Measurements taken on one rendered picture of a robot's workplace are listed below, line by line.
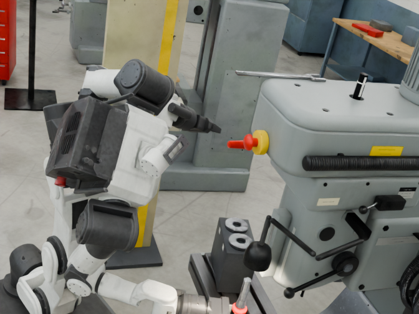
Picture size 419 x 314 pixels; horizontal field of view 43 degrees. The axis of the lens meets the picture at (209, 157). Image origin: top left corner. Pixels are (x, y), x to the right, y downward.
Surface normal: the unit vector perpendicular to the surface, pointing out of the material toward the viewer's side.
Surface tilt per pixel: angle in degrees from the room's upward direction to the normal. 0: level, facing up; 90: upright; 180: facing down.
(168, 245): 0
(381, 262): 90
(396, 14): 90
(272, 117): 90
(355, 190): 90
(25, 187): 0
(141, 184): 58
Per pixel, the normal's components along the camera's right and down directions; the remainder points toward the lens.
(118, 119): 0.63, -0.07
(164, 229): 0.18, -0.87
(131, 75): -0.55, -0.24
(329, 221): 0.30, 0.50
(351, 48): -0.94, 0.00
